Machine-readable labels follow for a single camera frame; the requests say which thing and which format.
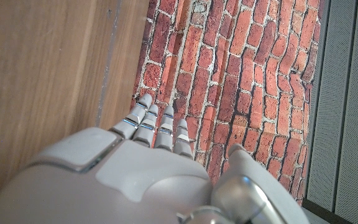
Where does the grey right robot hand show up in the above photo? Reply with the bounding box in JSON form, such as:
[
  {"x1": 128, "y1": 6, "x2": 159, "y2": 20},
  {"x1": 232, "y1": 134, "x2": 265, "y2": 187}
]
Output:
[{"x1": 0, "y1": 93, "x2": 310, "y2": 224}]

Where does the red brick print backdrop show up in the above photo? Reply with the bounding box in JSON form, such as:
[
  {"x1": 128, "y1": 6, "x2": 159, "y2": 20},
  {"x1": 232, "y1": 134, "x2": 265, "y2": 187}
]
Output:
[{"x1": 131, "y1": 0, "x2": 326, "y2": 206}]

